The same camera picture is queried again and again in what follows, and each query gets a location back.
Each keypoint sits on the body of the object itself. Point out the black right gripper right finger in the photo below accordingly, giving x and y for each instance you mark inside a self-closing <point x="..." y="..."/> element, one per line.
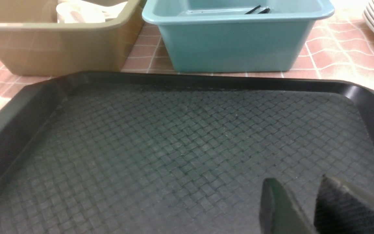
<point x="343" y="208"/>

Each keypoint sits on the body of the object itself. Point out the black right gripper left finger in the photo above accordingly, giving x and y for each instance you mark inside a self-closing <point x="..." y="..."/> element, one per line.
<point x="280" y="212"/>

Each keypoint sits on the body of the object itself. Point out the black chopstick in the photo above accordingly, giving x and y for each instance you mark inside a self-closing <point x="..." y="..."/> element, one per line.
<point x="264" y="11"/>
<point x="253" y="10"/>

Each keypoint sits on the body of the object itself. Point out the blue plastic bin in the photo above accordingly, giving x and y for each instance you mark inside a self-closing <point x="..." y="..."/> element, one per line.
<point x="214" y="36"/>

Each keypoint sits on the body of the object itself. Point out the black plastic serving tray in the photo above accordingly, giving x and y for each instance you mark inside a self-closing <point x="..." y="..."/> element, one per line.
<point x="132" y="153"/>

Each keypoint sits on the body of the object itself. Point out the black chopstick in blue bin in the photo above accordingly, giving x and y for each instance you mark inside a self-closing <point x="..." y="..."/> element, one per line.
<point x="264" y="11"/>

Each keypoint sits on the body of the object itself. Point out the white spoon centre of bin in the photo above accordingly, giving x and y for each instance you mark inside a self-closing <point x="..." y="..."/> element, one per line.
<point x="78" y="12"/>

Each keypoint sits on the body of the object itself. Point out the olive green plastic bin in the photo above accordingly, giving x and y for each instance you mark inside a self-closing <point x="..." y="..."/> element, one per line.
<point x="33" y="43"/>

